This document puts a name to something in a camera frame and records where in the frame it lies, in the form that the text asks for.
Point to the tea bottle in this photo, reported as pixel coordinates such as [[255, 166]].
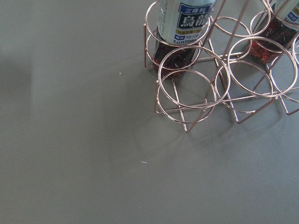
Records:
[[282, 28], [181, 22]]

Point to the copper wire bottle rack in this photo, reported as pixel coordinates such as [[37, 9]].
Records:
[[222, 79]]

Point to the tea bottle back right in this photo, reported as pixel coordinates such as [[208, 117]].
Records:
[[282, 28]]

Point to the tea bottle back left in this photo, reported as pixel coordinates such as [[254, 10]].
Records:
[[181, 22]]

